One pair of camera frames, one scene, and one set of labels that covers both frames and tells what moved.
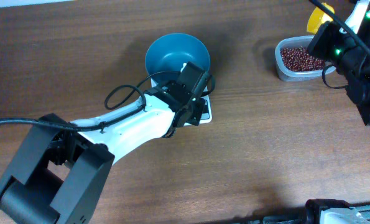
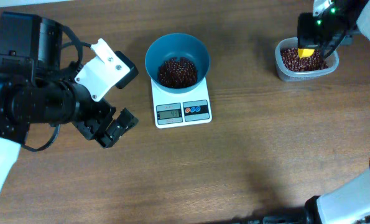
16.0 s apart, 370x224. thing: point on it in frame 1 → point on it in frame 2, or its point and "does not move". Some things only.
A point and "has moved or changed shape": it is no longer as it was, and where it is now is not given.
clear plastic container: [293, 61] does not move
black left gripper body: [198, 112] → [95, 123]
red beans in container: [298, 58] does not move
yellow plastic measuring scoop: [318, 17] has moved or changed shape
